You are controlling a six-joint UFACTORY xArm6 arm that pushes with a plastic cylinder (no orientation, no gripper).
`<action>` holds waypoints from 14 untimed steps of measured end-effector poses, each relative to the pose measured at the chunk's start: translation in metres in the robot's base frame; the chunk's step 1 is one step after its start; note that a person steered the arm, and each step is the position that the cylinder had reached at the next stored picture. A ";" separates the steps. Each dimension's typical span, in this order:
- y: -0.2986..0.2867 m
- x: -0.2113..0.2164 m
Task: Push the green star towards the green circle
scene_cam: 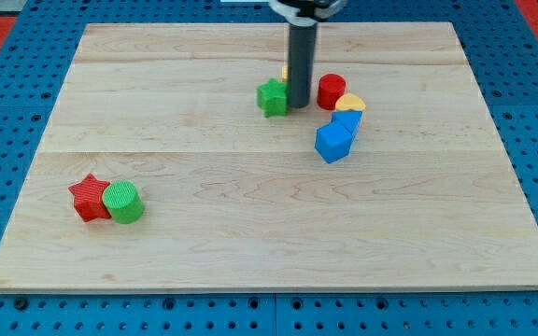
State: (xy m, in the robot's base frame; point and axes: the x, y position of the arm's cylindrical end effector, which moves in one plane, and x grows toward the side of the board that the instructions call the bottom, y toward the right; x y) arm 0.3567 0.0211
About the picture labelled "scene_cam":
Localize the red cylinder block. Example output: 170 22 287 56
317 73 347 110

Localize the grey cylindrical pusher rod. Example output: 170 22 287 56
287 23 318 108

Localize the green cylinder block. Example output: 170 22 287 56
102 180 145 224

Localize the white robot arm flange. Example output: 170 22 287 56
268 0 347 27

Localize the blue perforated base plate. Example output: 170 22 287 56
0 0 538 335

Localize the green star block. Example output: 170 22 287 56
256 78 287 118

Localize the yellow block behind pusher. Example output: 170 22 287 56
281 65 289 83

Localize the yellow half-round block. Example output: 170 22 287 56
334 93 366 111

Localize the blue pentagon block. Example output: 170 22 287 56
315 121 353 163

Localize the wooden board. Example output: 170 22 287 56
0 22 538 294

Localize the blue cube block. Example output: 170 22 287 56
331 110 363 138

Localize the red star block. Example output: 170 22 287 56
68 174 111 222

